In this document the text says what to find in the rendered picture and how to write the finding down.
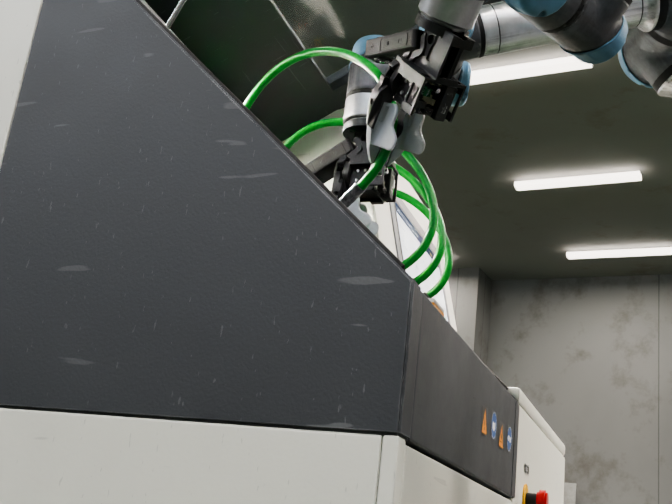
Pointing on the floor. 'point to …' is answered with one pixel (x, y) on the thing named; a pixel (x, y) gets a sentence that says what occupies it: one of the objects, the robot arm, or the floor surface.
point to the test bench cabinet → (189, 462)
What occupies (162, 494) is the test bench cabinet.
